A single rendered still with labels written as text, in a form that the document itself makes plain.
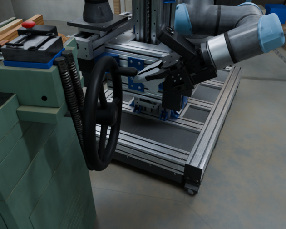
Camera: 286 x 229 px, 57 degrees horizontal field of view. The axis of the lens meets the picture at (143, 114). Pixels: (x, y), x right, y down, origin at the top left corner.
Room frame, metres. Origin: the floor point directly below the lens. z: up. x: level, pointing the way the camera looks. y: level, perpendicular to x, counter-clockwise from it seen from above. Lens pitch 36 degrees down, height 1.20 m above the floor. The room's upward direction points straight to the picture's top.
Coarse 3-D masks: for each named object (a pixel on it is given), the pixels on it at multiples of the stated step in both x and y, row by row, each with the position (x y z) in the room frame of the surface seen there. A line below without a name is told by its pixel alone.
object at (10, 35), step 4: (36, 16) 0.96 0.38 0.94; (40, 16) 0.97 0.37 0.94; (28, 20) 0.91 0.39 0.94; (32, 20) 0.91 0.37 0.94; (36, 20) 0.94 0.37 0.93; (40, 20) 0.96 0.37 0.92; (20, 24) 0.87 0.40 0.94; (36, 24) 0.93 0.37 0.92; (40, 24) 0.96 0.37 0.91; (16, 28) 0.83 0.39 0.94; (8, 32) 0.79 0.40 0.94; (12, 32) 0.79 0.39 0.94; (16, 32) 0.81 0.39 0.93; (0, 36) 0.75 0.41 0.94; (4, 36) 0.75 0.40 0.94; (8, 36) 0.77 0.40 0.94; (12, 36) 0.78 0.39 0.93; (16, 36) 0.80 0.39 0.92; (0, 40) 0.73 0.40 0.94
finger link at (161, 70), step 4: (168, 68) 0.58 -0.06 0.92; (172, 68) 0.58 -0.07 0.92; (156, 72) 0.59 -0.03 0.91; (160, 72) 0.58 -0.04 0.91; (164, 72) 0.57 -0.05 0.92; (168, 72) 0.57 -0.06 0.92; (148, 76) 0.59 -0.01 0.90; (152, 76) 0.58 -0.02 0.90; (156, 76) 0.58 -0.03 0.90; (160, 76) 0.57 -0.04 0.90; (164, 76) 0.57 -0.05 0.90; (148, 80) 0.59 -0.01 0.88
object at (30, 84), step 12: (72, 48) 0.61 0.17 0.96; (0, 72) 0.50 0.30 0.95; (12, 72) 0.50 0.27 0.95; (24, 72) 0.50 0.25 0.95; (36, 72) 0.49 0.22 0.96; (48, 72) 0.49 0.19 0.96; (0, 84) 0.50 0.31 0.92; (12, 84) 0.50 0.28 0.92; (24, 84) 0.50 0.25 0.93; (36, 84) 0.49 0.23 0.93; (48, 84) 0.49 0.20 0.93; (60, 84) 0.51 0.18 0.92; (24, 96) 0.50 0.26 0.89; (36, 96) 0.49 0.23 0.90; (48, 96) 0.49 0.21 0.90; (60, 96) 0.50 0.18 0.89
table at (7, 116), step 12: (0, 96) 0.49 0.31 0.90; (12, 96) 0.49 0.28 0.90; (0, 108) 0.44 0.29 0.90; (12, 108) 0.47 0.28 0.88; (24, 108) 0.49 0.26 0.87; (36, 108) 0.49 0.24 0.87; (48, 108) 0.49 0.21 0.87; (60, 108) 0.49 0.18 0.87; (0, 120) 0.43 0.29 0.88; (12, 120) 0.46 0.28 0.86; (24, 120) 0.48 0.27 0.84; (36, 120) 0.47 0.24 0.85; (48, 120) 0.47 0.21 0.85; (60, 120) 0.48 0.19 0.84; (0, 132) 0.42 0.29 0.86
